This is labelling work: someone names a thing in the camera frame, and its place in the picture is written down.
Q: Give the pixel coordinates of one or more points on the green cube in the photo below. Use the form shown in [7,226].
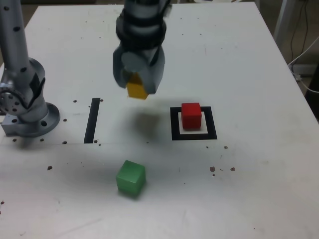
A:
[129,179]

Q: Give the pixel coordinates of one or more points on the black tape strip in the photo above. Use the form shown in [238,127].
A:
[91,122]

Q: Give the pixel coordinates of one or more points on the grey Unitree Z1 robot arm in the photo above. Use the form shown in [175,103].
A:
[15,44]

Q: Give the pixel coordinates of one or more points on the black background object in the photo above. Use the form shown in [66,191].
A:
[314,104]

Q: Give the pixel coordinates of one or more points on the white metal stand leg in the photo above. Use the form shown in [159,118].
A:
[280,22]

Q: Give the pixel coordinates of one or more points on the black tape square outline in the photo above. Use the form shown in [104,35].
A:
[174,124]

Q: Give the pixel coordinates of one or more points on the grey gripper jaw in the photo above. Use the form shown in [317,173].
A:
[152,74]
[118,69]

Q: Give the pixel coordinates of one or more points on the red cube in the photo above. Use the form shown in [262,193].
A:
[191,117]

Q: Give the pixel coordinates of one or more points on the yellow cube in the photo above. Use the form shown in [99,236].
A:
[135,89]

